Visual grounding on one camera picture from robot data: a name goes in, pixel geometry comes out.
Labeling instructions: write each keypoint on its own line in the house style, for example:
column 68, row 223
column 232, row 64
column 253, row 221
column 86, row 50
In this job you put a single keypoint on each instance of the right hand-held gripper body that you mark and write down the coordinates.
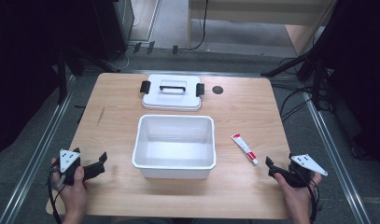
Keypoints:
column 304, row 161

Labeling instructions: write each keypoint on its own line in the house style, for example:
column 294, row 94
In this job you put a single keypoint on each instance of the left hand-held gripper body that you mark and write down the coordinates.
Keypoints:
column 68, row 158

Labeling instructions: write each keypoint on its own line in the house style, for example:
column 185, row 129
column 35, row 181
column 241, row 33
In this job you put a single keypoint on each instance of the white and red tube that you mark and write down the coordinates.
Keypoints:
column 244, row 148

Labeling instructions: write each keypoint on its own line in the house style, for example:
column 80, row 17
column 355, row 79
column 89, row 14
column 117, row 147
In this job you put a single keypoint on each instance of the white plastic storage box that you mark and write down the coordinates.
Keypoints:
column 173, row 149

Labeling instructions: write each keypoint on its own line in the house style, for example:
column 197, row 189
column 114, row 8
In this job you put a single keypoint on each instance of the person's left hand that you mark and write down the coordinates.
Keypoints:
column 73, row 196

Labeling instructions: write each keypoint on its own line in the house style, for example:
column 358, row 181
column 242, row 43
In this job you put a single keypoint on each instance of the person's right hand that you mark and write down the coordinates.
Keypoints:
column 298, row 199

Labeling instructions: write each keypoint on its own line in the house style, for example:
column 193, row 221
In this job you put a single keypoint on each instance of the black tripod stand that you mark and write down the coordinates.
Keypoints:
column 306, row 59

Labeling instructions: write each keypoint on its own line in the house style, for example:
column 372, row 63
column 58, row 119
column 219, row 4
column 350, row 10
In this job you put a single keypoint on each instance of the round dark table grommet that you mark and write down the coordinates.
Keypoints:
column 217, row 90

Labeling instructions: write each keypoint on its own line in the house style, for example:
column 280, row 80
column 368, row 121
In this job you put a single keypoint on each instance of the black cabinet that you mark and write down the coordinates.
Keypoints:
column 114, row 28

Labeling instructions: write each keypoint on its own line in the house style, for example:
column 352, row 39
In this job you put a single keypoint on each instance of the light wooden furniture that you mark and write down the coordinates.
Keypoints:
column 256, row 11

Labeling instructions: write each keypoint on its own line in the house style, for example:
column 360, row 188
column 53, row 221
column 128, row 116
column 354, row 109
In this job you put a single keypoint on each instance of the metal floor rail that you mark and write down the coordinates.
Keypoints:
column 335, row 155
column 37, row 155

